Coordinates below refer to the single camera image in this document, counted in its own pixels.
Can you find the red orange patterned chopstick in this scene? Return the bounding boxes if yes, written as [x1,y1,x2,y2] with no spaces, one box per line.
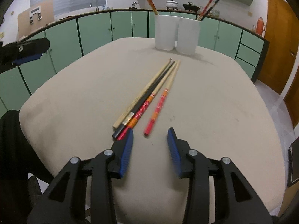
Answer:
[116,61,176,140]

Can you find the black chopstick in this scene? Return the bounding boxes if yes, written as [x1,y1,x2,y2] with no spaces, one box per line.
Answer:
[200,0,220,21]
[112,59,174,140]

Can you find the plain wooden chopstick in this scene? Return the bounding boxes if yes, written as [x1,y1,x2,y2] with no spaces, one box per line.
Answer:
[112,59,171,130]
[147,0,159,15]

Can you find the cardboard box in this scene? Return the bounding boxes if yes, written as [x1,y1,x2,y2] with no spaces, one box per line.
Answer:
[17,0,54,39]

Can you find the right white plastic container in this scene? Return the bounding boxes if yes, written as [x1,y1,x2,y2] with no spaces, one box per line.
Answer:
[176,18,200,56]

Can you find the white plastic container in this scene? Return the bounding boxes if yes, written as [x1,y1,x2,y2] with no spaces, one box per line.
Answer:
[155,15,179,51]
[176,18,200,56]

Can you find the black chair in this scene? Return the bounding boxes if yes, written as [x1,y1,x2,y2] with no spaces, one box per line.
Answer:
[287,138,299,187]

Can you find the green base cabinets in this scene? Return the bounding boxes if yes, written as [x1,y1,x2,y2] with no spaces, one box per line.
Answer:
[1,10,269,114]

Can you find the left white plastic container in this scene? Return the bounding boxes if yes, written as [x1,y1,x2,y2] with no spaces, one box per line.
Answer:
[155,15,179,51]

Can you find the black wok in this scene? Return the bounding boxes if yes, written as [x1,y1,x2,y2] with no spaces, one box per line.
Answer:
[183,2,200,13]

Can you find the white cooking pot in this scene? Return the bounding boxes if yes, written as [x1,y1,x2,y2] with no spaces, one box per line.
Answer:
[166,0,178,10]

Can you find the orange thermos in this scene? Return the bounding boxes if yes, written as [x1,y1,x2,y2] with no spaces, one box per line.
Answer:
[255,17,266,36]

